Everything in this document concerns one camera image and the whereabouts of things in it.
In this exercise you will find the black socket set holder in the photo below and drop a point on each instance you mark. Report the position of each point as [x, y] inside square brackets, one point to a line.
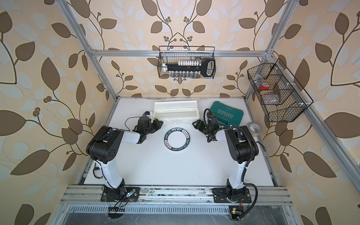
[203, 67]

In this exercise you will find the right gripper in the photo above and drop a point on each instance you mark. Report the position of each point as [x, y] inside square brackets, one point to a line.
[199, 125]

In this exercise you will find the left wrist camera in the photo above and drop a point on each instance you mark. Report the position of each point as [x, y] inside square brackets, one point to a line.
[148, 114]

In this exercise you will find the clear tape roll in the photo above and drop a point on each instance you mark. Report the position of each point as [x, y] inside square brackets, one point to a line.
[254, 129]

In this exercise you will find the red item in basket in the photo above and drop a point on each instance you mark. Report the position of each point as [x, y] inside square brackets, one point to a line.
[264, 86]

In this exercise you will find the right black wire basket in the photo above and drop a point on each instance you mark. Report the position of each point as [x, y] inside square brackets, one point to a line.
[286, 98]

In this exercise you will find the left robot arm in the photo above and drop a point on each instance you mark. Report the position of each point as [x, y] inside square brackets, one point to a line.
[104, 146]

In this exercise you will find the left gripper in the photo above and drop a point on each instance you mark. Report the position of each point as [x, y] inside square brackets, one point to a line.
[157, 127]

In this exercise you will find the rear black wire basket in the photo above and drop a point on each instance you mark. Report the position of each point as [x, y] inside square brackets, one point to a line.
[173, 54]

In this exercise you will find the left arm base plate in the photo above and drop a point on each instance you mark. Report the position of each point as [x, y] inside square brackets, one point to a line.
[122, 193]

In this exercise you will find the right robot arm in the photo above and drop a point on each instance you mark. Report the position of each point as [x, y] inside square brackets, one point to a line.
[241, 144]

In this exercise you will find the black wire basket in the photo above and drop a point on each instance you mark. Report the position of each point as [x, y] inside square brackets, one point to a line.
[286, 98]
[173, 54]

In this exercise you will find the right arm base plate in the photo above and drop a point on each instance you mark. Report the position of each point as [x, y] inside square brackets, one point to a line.
[228, 195]

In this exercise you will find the green tool case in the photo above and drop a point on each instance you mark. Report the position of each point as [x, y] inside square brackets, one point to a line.
[227, 115]

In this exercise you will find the white plate green rim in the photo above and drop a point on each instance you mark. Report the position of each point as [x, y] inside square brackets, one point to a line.
[177, 139]

